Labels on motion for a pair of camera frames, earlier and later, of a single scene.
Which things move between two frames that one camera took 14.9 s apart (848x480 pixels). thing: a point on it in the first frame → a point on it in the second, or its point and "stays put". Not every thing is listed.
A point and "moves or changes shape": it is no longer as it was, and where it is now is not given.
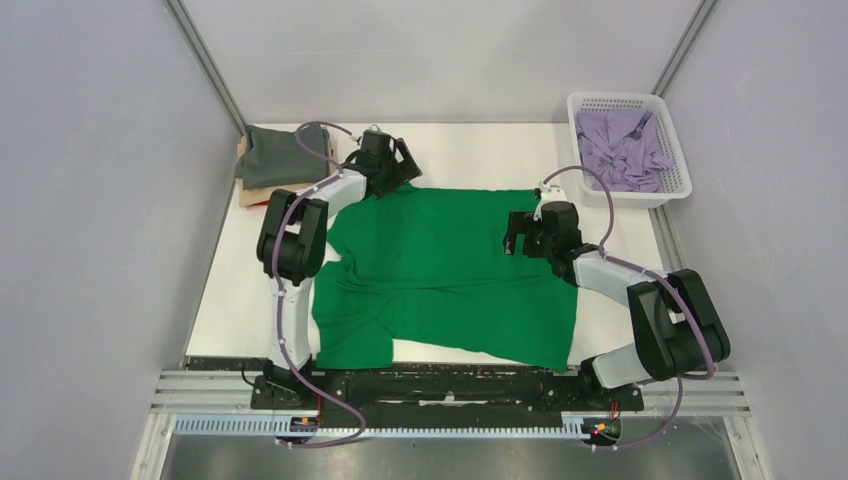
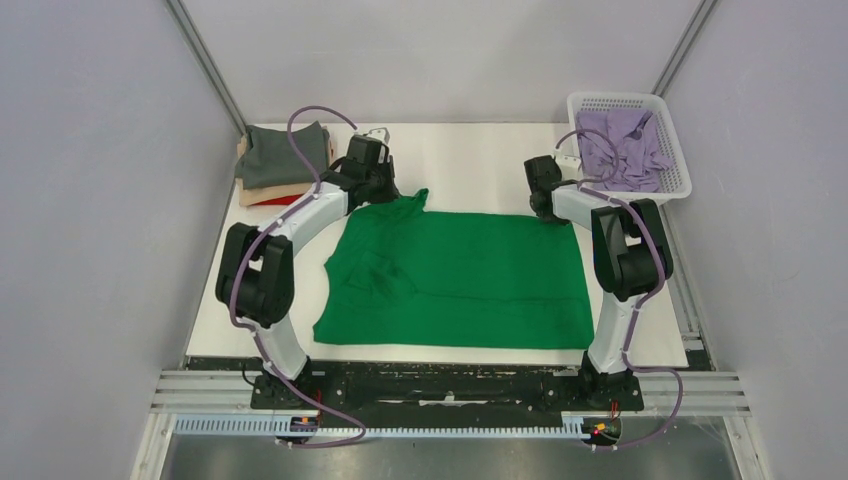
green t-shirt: (428, 265) moves or changes shape
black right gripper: (519, 221) → (556, 220)
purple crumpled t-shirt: (623, 147) stays put
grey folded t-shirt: (276, 158) stays put
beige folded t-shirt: (257, 195) stays put
